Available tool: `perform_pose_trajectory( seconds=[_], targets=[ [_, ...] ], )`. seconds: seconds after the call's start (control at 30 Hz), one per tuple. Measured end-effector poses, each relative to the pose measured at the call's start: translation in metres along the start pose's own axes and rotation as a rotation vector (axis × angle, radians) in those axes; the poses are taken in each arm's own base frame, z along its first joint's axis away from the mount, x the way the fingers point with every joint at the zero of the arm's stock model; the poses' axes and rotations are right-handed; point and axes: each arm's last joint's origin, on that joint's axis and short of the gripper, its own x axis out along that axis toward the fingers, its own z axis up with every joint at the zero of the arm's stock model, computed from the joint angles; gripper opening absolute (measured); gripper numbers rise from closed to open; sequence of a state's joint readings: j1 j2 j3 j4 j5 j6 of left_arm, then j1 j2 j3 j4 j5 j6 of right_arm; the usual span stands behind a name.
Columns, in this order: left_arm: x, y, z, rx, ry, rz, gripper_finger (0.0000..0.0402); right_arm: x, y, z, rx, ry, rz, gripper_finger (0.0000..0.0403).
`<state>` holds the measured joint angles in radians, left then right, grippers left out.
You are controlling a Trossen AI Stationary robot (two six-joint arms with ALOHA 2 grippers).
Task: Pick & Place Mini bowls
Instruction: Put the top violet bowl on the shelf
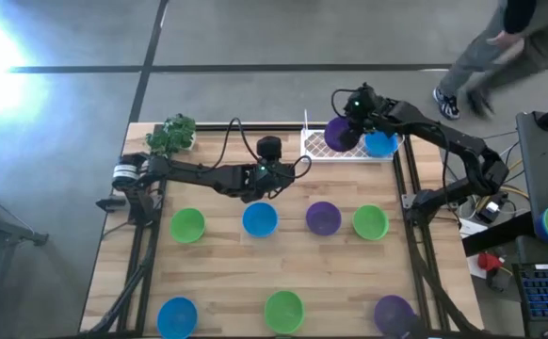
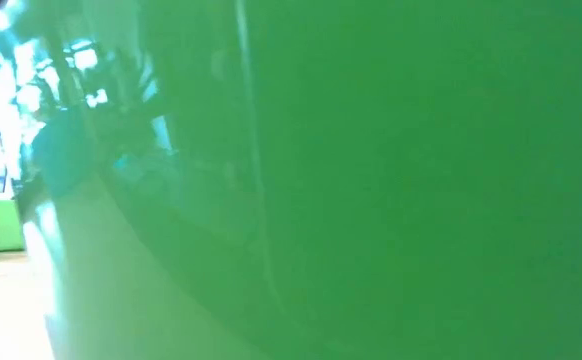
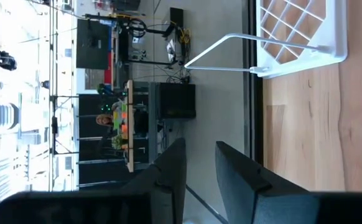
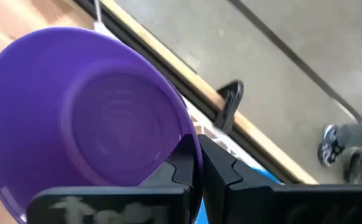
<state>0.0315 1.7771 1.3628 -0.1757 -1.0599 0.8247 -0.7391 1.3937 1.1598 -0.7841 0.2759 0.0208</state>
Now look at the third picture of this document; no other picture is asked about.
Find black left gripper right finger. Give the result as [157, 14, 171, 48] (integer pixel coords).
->
[215, 141, 362, 224]

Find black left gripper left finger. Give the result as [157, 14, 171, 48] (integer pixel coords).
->
[0, 138, 187, 224]

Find wooden table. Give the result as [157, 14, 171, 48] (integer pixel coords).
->
[126, 79, 135, 174]

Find small potted plant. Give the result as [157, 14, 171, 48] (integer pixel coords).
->
[111, 133, 125, 151]

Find black cabinet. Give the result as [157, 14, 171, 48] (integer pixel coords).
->
[155, 82, 197, 119]

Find person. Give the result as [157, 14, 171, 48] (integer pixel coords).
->
[95, 112, 128, 138]

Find black partition panels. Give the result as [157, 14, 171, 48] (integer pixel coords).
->
[78, 93, 129, 190]

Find red and blue board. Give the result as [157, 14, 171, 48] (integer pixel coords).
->
[103, 19, 114, 86]

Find large black monitor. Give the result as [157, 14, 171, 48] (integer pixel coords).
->
[76, 18, 111, 70]

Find black equipment stand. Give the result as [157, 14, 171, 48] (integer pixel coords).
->
[117, 7, 191, 68]

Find black table edge rail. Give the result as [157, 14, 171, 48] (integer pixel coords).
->
[242, 0, 264, 166]

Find black neighbouring station frame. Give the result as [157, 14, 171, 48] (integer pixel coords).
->
[48, 0, 80, 192]

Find yellow cable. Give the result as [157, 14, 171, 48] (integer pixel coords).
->
[178, 27, 191, 44]

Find white plastic rack with handles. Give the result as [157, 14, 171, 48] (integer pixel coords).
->
[183, 0, 348, 78]

